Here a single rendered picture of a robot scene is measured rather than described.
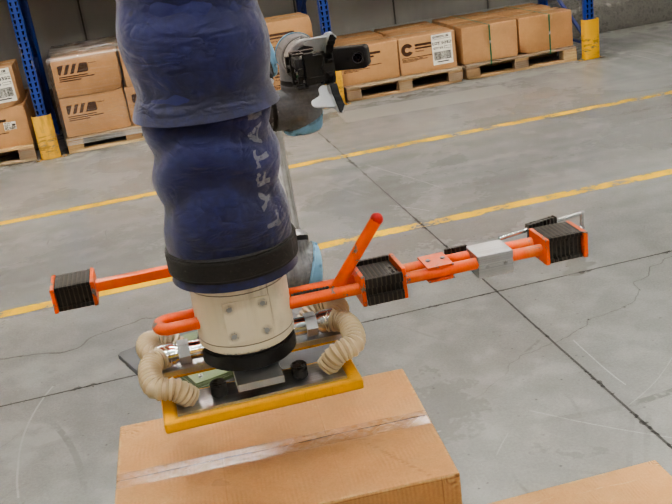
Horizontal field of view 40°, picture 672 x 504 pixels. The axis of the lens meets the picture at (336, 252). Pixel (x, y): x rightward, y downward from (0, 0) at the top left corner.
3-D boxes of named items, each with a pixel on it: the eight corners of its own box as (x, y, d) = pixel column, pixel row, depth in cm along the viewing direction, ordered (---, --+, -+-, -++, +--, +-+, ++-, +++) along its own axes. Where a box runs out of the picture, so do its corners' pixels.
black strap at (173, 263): (173, 296, 146) (168, 273, 145) (164, 249, 168) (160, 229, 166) (310, 268, 150) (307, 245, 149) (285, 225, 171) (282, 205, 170)
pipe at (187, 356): (161, 410, 151) (154, 380, 149) (153, 346, 174) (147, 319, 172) (359, 365, 157) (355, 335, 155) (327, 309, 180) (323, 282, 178)
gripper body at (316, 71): (298, 92, 182) (287, 83, 193) (340, 85, 184) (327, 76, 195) (293, 54, 179) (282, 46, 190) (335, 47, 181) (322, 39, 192)
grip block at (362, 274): (365, 309, 162) (361, 279, 160) (351, 289, 171) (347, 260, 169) (410, 299, 164) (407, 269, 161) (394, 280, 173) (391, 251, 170)
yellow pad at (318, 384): (166, 435, 150) (160, 409, 149) (162, 406, 160) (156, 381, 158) (365, 389, 156) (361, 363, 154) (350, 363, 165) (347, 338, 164)
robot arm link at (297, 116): (270, 132, 212) (265, 78, 207) (318, 126, 215) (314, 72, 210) (280, 140, 203) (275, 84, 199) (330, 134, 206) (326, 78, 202)
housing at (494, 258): (479, 280, 167) (477, 257, 166) (466, 267, 173) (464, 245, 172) (515, 272, 168) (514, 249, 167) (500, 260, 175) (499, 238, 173)
